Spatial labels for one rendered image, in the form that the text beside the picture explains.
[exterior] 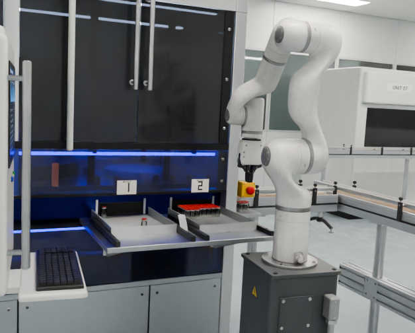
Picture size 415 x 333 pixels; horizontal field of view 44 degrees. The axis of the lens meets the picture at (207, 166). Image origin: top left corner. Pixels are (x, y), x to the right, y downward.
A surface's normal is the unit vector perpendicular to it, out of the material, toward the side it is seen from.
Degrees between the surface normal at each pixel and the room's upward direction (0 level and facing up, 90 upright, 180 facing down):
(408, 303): 90
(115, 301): 90
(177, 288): 90
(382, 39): 90
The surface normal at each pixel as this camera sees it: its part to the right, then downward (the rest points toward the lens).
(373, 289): -0.91, 0.00
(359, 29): 0.42, 0.13
